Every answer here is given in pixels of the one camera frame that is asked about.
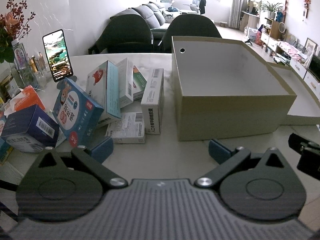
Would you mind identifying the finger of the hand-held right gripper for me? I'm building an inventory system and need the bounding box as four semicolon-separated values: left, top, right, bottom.
288;132;320;178

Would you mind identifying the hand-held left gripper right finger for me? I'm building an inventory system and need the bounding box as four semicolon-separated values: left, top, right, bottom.
194;139;288;188

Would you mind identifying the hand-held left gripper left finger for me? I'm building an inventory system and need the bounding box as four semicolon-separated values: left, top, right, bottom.
35;136;128;189

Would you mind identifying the beige cardboard box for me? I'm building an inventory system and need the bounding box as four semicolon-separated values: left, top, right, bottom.
171;36;297;141

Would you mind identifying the blue cartoon bear box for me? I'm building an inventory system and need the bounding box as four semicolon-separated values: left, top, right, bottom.
52;77;105;148

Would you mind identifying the beige cardboard box lid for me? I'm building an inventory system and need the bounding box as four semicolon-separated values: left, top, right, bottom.
266;61;320;126

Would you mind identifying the teal red bear medicine box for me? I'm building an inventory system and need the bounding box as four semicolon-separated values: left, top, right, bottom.
86;60;123;130

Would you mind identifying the white black text medicine box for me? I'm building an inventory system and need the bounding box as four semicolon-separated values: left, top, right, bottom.
140;68;165;135

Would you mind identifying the white strawberry medicine box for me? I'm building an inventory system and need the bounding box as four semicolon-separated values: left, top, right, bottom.
116;57;137;109

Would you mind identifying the green orange medicine box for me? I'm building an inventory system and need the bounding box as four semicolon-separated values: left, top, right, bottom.
132;65;148;101

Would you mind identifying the dark blue white box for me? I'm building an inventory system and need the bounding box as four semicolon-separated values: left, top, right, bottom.
1;104;60;153

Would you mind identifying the white marble desktop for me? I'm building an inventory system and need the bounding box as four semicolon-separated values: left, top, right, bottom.
0;52;320;230

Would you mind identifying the round black phone stand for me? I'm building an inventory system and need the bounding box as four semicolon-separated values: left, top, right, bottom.
56;76;78;90

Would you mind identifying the white low cabinet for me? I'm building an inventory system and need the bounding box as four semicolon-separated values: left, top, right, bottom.
260;30;320;89

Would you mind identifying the orange white tissue pack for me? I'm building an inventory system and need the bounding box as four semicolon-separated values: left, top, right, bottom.
4;85;46;117

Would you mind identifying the small clear bottle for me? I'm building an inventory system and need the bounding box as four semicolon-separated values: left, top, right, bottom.
37;52;48;74

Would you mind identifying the black smartphone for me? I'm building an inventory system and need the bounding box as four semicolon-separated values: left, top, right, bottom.
42;29;74;82

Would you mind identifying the small gold-capped bottle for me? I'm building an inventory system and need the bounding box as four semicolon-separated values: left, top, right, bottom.
29;56;38;75

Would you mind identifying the pink floral cloth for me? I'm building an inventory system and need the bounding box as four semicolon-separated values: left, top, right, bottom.
279;41;308;60

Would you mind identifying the small framed picture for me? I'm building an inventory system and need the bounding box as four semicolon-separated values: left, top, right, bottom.
304;38;317;55

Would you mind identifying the brown food jar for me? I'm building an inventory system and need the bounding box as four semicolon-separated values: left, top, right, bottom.
0;75;15;100

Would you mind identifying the dark green chair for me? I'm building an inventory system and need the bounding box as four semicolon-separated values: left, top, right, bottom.
158;14;223;54
88;14;154;55

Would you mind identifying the clear plastic water bottle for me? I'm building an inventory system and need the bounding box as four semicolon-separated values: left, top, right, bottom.
11;39;28;70

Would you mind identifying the wooden shelf unit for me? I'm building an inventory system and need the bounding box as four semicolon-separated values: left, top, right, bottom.
240;10;260;32

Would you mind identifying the small white fan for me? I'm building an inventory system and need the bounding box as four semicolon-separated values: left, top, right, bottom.
277;22;287;40

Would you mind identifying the grey sofa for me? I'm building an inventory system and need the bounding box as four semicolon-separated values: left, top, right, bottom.
110;2;175;39

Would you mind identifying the grey curtain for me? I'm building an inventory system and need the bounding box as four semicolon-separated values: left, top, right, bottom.
229;0;248;30

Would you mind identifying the white office chair with clothes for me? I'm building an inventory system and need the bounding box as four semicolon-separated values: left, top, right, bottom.
184;0;208;15

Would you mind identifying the potted green plant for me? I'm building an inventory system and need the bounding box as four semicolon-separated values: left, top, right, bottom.
260;1;283;20

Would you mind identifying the red orange flower bouquet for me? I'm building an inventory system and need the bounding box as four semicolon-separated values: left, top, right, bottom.
0;0;36;64

